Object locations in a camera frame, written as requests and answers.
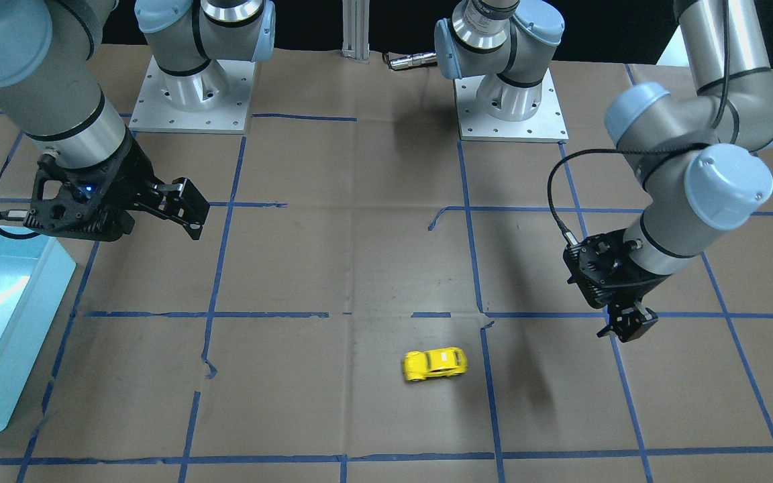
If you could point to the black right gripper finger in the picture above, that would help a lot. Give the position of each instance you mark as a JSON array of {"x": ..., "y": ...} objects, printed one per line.
[{"x": 194, "y": 228}]

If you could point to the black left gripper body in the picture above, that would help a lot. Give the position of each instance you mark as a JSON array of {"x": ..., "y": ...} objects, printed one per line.
[{"x": 629, "y": 319}]

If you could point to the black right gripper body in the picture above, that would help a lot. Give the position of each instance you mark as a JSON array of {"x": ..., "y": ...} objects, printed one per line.
[{"x": 126, "y": 176}]

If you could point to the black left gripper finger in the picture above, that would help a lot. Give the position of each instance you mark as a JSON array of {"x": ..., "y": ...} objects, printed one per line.
[
  {"x": 611, "y": 327},
  {"x": 640, "y": 321}
]

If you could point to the yellow beetle toy car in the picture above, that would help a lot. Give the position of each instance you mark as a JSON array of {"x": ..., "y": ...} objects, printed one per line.
[{"x": 441, "y": 362}]

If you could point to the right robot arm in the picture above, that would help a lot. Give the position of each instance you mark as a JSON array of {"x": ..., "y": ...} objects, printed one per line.
[{"x": 47, "y": 90}]

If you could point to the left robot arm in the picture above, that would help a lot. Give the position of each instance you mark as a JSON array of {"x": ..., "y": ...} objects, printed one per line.
[{"x": 696, "y": 158}]

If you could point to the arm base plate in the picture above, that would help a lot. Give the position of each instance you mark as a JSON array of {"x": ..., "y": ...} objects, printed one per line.
[
  {"x": 216, "y": 100},
  {"x": 491, "y": 111}
]

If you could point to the aluminium frame post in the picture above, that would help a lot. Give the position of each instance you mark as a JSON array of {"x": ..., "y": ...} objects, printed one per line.
[{"x": 355, "y": 30}]

